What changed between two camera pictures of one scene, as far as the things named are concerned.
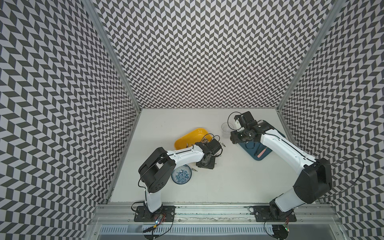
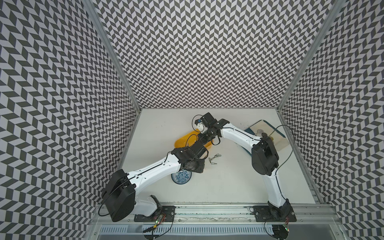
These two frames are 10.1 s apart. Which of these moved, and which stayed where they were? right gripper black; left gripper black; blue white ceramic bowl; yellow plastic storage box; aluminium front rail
Moved: left gripper black; right gripper black
Stayed: blue white ceramic bowl; aluminium front rail; yellow plastic storage box
